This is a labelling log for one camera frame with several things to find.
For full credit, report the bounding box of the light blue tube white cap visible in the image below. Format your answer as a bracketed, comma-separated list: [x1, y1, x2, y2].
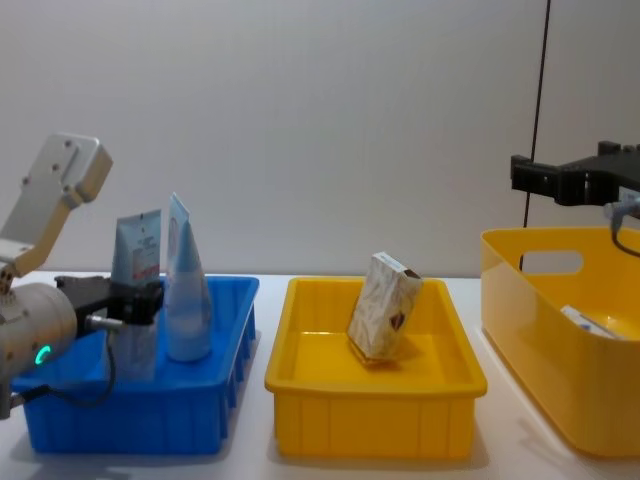
[163, 192, 213, 363]

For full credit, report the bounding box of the small white flat box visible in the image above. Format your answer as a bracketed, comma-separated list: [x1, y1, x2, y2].
[559, 304, 629, 342]

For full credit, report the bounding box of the tall yellow plastic basket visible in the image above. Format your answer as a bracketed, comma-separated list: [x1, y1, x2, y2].
[480, 226, 640, 459]

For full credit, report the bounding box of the thin dark gripper cable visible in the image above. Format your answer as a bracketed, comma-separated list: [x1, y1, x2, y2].
[17, 314, 124, 407]
[602, 193, 640, 259]

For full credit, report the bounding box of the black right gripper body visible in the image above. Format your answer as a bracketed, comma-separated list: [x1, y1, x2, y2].
[553, 141, 640, 207]

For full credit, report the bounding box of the blue plastic tray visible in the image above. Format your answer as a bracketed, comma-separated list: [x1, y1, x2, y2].
[9, 273, 261, 456]

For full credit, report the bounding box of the thin dark left gripper cable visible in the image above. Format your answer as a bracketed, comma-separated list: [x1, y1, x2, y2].
[17, 314, 124, 407]

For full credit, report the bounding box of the black hanging cable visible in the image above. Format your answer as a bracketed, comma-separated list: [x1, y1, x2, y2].
[522, 0, 553, 230]

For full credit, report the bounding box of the shallow yellow plastic tray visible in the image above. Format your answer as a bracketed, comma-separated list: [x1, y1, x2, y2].
[263, 277, 489, 460]

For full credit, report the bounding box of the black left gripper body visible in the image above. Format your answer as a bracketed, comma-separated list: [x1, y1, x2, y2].
[53, 273, 127, 327]

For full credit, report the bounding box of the thin dark right gripper cable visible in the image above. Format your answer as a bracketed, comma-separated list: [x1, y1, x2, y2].
[602, 193, 640, 259]

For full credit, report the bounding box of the grey-blue squeeze tube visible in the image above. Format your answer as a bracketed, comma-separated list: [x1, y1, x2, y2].
[109, 208, 164, 383]

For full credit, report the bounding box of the beige patterned carton box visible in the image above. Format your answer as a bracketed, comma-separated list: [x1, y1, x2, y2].
[347, 251, 425, 362]

